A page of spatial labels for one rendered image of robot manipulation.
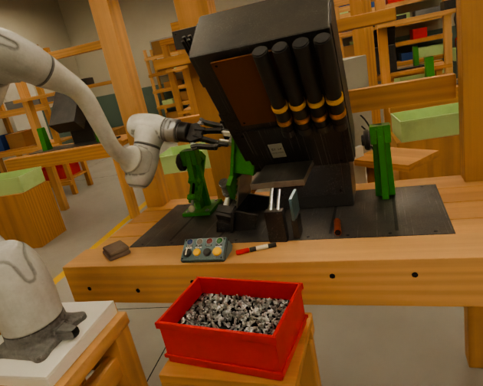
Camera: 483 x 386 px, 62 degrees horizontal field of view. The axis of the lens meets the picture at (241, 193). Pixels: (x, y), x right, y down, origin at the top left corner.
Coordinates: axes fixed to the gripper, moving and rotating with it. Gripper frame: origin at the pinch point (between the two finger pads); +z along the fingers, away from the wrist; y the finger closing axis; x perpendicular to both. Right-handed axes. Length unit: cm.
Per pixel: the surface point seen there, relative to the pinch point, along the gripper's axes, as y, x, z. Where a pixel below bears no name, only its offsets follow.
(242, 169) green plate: -13.1, -3.5, 8.6
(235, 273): -48, -4, 15
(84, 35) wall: 631, 683, -759
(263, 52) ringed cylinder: -5, -54, 21
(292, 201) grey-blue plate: -22.5, -6.8, 28.1
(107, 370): -83, -12, -11
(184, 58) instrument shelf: 26.9, -8.6, -24.3
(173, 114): 469, 783, -458
